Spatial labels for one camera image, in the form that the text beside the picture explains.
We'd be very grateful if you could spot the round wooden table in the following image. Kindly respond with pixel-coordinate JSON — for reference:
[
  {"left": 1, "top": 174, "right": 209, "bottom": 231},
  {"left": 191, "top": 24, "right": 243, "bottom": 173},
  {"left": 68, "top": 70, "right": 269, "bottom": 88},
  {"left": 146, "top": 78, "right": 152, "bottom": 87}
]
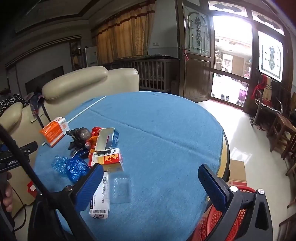
[{"left": 217, "top": 132, "right": 232, "bottom": 181}]

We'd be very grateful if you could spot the dark floral cloth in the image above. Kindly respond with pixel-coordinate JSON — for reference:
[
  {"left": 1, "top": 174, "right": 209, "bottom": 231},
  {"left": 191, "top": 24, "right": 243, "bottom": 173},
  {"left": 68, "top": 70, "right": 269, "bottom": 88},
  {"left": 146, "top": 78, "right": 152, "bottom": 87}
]
[{"left": 0, "top": 93, "right": 30, "bottom": 116}]

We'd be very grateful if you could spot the red box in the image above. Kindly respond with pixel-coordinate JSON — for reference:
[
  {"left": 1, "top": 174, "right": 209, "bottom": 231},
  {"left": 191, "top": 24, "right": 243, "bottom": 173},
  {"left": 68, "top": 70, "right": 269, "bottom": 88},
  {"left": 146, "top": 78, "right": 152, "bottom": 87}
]
[{"left": 26, "top": 181, "right": 38, "bottom": 204}]

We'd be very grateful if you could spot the orange and white box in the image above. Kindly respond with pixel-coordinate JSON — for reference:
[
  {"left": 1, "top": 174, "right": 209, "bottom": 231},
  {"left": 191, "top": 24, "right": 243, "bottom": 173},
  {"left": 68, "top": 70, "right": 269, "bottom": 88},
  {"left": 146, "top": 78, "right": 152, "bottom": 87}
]
[{"left": 88, "top": 148, "right": 125, "bottom": 173}]

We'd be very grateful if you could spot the red cloth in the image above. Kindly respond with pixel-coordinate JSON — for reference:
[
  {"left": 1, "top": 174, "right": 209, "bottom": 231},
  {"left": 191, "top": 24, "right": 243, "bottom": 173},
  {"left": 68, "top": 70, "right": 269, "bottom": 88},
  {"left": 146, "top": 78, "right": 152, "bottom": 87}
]
[{"left": 252, "top": 74, "right": 267, "bottom": 102}]

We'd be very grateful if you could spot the black wall television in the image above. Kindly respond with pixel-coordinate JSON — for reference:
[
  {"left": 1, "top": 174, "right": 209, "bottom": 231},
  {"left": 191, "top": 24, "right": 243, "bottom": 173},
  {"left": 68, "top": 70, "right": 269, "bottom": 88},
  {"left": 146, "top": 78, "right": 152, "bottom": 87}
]
[{"left": 25, "top": 65, "right": 64, "bottom": 94}]

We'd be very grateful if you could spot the white standing appliance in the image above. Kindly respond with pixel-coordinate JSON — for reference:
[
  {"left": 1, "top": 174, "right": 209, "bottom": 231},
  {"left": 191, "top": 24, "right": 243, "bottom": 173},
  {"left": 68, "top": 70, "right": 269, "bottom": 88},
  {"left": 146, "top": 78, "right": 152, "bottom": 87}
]
[{"left": 84, "top": 46, "right": 99, "bottom": 67}]

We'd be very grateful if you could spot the black cable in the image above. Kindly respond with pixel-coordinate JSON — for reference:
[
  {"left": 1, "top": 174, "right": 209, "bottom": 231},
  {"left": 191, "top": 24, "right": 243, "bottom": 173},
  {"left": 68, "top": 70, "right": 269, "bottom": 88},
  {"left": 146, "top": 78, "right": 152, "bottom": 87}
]
[{"left": 0, "top": 124, "right": 63, "bottom": 211}]

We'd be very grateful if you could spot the person's left hand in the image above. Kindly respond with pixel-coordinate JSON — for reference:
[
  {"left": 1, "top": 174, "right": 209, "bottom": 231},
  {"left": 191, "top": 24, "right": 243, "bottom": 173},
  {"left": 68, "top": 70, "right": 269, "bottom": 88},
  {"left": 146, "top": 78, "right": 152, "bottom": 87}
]
[{"left": 0, "top": 183, "right": 13, "bottom": 212}]

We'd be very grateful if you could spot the thin white stick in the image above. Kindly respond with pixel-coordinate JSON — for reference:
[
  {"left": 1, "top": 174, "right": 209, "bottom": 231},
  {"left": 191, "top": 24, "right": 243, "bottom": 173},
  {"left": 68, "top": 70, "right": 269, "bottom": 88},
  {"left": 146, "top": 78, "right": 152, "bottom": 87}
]
[{"left": 42, "top": 96, "right": 107, "bottom": 147}]

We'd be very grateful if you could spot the beige curtain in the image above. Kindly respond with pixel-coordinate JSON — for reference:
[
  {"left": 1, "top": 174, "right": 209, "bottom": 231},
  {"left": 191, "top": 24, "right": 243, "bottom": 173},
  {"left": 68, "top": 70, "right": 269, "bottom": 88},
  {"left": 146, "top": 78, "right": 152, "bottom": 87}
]
[{"left": 91, "top": 2, "right": 155, "bottom": 66}]

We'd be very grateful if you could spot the black plastic bag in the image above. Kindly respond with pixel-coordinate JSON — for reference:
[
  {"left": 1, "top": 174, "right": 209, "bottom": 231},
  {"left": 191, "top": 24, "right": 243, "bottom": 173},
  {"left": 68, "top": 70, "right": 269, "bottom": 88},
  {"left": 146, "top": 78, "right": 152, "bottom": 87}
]
[{"left": 66, "top": 127, "right": 92, "bottom": 150}]

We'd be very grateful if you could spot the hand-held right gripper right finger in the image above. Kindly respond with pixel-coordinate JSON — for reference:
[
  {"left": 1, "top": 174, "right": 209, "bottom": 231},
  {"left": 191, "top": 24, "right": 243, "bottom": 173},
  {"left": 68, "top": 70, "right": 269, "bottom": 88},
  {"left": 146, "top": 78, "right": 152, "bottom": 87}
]
[{"left": 193, "top": 164, "right": 274, "bottom": 241}]

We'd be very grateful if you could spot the metal frame chair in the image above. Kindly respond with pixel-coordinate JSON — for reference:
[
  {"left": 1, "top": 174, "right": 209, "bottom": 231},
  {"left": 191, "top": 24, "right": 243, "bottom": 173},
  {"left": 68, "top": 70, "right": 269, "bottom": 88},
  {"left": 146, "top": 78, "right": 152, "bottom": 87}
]
[{"left": 250, "top": 89, "right": 284, "bottom": 130}]

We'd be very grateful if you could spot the clear plastic blister tray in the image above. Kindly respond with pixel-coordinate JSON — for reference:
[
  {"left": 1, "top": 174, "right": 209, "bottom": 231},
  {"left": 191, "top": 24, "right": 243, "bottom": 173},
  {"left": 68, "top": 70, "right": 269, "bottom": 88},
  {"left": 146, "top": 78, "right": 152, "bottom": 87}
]
[{"left": 109, "top": 175, "right": 132, "bottom": 204}]

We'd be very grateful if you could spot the white barcode medicine box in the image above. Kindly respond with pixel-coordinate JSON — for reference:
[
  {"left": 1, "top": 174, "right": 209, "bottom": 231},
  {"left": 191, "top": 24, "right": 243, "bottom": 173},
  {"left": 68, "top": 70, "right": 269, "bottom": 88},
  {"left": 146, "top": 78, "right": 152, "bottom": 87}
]
[{"left": 89, "top": 171, "right": 110, "bottom": 219}]

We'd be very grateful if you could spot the wooden crib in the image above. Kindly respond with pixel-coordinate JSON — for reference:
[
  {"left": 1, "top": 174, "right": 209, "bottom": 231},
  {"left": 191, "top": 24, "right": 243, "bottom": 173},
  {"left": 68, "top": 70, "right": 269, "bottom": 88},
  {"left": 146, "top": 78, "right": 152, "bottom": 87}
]
[{"left": 111, "top": 56, "right": 178, "bottom": 93}]

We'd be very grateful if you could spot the open blue white box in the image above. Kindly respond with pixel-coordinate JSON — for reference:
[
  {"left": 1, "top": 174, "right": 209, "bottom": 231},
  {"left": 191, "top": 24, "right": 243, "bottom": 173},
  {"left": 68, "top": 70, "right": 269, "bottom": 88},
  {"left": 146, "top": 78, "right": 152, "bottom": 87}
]
[{"left": 96, "top": 127, "right": 120, "bottom": 151}]

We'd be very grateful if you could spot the cream leather sofa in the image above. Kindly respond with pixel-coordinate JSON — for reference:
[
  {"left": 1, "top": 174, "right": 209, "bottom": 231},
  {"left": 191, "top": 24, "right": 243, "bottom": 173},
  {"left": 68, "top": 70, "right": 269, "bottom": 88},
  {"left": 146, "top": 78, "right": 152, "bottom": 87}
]
[{"left": 0, "top": 66, "right": 140, "bottom": 216}]

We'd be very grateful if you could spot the wooden stained glass door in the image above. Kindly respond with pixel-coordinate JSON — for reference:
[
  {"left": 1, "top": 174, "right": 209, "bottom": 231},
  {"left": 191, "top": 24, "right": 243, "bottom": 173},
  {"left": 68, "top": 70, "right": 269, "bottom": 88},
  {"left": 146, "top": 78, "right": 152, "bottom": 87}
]
[
  {"left": 245, "top": 14, "right": 292, "bottom": 116},
  {"left": 177, "top": 0, "right": 214, "bottom": 102}
]

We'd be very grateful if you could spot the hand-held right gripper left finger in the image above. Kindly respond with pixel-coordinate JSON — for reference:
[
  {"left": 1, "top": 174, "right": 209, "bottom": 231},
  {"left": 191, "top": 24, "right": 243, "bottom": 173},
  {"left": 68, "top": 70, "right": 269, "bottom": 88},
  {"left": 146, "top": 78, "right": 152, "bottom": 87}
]
[{"left": 28, "top": 164, "right": 104, "bottom": 241}]

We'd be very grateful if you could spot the blue plastic bag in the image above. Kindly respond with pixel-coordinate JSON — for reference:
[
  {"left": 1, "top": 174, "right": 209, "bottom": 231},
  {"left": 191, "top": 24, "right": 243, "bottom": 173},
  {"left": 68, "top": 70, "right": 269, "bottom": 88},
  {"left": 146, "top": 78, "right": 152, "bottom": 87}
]
[{"left": 51, "top": 156, "right": 90, "bottom": 184}]

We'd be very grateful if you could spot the wooden chair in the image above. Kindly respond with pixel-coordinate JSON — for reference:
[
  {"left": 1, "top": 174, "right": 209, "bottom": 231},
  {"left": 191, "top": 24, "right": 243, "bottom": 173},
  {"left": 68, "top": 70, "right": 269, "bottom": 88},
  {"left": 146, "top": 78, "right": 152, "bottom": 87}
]
[{"left": 285, "top": 148, "right": 296, "bottom": 209}]

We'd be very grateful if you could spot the wooden stool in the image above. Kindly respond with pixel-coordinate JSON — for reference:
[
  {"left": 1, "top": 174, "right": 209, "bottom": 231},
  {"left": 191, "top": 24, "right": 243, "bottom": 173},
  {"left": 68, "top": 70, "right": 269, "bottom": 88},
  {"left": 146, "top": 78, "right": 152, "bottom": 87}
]
[{"left": 269, "top": 111, "right": 296, "bottom": 160}]

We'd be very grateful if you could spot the patterned cloth bag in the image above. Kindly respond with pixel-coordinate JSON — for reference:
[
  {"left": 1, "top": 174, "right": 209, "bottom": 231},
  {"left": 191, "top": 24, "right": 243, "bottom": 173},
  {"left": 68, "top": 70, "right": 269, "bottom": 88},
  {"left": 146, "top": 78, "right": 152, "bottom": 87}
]
[{"left": 24, "top": 91, "right": 51, "bottom": 130}]

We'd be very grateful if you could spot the cardboard box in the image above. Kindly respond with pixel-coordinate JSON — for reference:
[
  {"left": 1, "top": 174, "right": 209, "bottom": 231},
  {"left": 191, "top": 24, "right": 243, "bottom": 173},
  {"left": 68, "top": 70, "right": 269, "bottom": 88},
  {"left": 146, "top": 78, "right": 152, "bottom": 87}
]
[{"left": 223, "top": 159, "right": 248, "bottom": 186}]

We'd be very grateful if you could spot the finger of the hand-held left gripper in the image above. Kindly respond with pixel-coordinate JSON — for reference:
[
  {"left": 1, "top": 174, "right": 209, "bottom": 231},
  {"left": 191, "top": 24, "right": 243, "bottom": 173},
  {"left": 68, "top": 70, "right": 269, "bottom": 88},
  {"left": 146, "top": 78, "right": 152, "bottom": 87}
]
[{"left": 20, "top": 142, "right": 38, "bottom": 155}]

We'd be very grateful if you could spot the red plastic basket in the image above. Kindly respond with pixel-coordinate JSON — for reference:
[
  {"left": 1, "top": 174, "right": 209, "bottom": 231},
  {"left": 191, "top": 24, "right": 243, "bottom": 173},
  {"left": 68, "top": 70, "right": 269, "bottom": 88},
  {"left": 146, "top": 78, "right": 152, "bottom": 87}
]
[{"left": 192, "top": 185, "right": 257, "bottom": 241}]

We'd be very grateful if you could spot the wooden display cabinet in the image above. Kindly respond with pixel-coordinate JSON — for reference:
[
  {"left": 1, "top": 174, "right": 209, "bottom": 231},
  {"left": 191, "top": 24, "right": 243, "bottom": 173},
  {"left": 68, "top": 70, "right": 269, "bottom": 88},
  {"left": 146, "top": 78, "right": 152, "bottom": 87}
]
[{"left": 69, "top": 39, "right": 84, "bottom": 70}]

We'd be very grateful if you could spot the orange bag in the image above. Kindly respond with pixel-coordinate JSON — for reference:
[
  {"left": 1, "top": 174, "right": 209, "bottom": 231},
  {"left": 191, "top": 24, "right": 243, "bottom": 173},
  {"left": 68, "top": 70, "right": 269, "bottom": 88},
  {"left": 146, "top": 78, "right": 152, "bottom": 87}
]
[{"left": 85, "top": 126, "right": 102, "bottom": 149}]

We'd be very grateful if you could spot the orange medicine box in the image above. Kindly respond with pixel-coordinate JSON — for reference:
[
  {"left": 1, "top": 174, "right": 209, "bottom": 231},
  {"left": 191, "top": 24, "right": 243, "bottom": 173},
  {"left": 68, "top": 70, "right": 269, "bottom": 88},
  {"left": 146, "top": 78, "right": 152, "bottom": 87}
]
[{"left": 39, "top": 117, "right": 70, "bottom": 147}]

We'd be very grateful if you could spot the frosted transom window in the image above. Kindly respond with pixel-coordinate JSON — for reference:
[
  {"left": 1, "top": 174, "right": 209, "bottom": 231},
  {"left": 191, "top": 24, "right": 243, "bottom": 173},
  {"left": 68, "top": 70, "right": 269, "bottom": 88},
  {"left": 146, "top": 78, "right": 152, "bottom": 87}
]
[
  {"left": 252, "top": 10, "right": 285, "bottom": 36},
  {"left": 208, "top": 0, "right": 248, "bottom": 16}
]

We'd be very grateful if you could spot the striped towel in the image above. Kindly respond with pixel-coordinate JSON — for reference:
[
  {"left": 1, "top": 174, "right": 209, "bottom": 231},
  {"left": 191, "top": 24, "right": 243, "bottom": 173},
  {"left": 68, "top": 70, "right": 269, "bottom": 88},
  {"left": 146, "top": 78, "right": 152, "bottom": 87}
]
[{"left": 262, "top": 76, "right": 273, "bottom": 102}]

